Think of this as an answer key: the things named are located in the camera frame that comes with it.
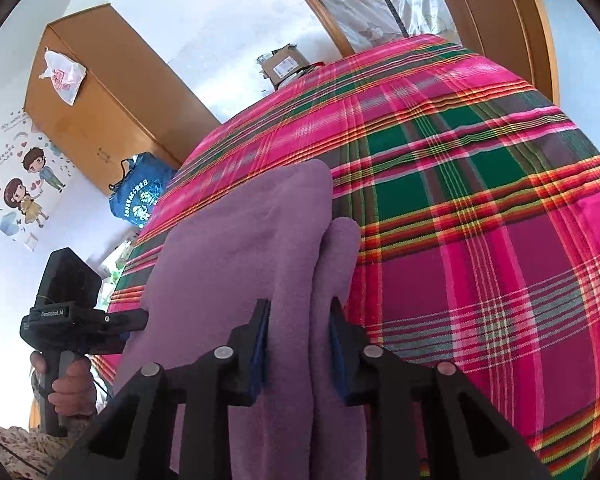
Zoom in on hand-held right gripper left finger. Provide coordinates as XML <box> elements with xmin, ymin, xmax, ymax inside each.
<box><xmin>47</xmin><ymin>299</ymin><xmax>274</xmax><ymax>480</ymax></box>

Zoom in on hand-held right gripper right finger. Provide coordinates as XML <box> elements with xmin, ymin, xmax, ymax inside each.
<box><xmin>327</xmin><ymin>297</ymin><xmax>557</xmax><ymax>480</ymax></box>

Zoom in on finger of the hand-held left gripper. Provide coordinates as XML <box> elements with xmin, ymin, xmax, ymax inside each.
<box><xmin>102</xmin><ymin>307</ymin><xmax>151</xmax><ymax>334</ymax></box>

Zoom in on purple fleece pants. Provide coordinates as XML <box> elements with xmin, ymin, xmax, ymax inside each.
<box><xmin>112</xmin><ymin>159</ymin><xmax>364</xmax><ymax>480</ymax></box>

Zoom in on person's left forearm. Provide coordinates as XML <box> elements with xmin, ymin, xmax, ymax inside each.
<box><xmin>0</xmin><ymin>412</ymin><xmax>99</xmax><ymax>480</ymax></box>

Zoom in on person's left hand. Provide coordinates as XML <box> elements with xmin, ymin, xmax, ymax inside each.
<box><xmin>30</xmin><ymin>351</ymin><xmax>98</xmax><ymax>419</ymax></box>

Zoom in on blue printed tote bag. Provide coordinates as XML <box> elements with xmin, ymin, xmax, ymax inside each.
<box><xmin>107</xmin><ymin>152</ymin><xmax>179</xmax><ymax>232</ymax></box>

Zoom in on pink green plaid blanket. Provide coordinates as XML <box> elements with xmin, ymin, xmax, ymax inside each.
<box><xmin>87</xmin><ymin>34</ymin><xmax>600</xmax><ymax>479</ymax></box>

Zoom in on wooden wardrobe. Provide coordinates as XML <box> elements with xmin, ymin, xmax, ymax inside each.
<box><xmin>24</xmin><ymin>2</ymin><xmax>224</xmax><ymax>197</ymax></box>

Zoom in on white plastic bag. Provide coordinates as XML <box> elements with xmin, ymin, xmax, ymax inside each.
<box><xmin>38</xmin><ymin>47</ymin><xmax>89</xmax><ymax>107</ymax></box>

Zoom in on cardboard box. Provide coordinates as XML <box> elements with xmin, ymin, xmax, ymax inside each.
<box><xmin>255</xmin><ymin>42</ymin><xmax>314</xmax><ymax>92</ymax></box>

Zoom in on wooden door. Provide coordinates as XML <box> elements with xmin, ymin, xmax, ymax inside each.
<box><xmin>425</xmin><ymin>0</ymin><xmax>562</xmax><ymax>107</ymax></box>

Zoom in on cartoon wall sticker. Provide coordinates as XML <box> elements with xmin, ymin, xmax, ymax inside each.
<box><xmin>0</xmin><ymin>107</ymin><xmax>77</xmax><ymax>254</ymax></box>

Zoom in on black cable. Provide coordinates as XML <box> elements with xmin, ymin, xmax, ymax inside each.
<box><xmin>0</xmin><ymin>431</ymin><xmax>47</xmax><ymax>477</ymax></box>

